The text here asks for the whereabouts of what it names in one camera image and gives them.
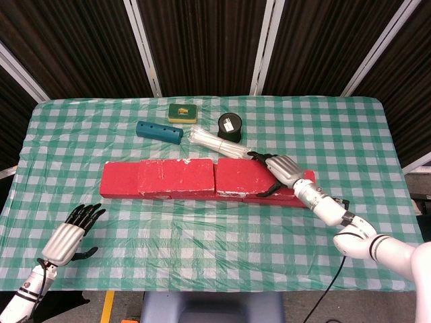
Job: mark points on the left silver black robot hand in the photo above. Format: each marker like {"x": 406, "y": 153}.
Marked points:
{"x": 62, "y": 244}

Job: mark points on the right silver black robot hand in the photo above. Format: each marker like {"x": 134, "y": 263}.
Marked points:
{"x": 284, "y": 170}

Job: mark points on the chipped red foam block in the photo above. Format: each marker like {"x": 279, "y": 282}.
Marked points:
{"x": 242, "y": 175}
{"x": 178, "y": 175}

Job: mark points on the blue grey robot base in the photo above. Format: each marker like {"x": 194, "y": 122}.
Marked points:
{"x": 212, "y": 306}

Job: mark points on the red rectangular foam block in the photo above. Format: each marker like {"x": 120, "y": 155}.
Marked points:
{"x": 269, "y": 202}
{"x": 202, "y": 198}
{"x": 118, "y": 178}

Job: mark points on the black cylindrical container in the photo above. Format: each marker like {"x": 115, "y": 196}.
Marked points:
{"x": 229, "y": 126}

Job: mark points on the green white checkered tablecloth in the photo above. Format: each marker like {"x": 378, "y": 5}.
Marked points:
{"x": 202, "y": 242}

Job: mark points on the green yellow sponge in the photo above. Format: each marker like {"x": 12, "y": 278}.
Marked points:
{"x": 182, "y": 112}

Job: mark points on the teal block with holes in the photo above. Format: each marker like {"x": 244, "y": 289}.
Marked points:
{"x": 158, "y": 132}

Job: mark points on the white partition frame post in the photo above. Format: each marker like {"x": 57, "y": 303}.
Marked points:
{"x": 267, "y": 50}
{"x": 380, "y": 50}
{"x": 143, "y": 50}
{"x": 20, "y": 69}

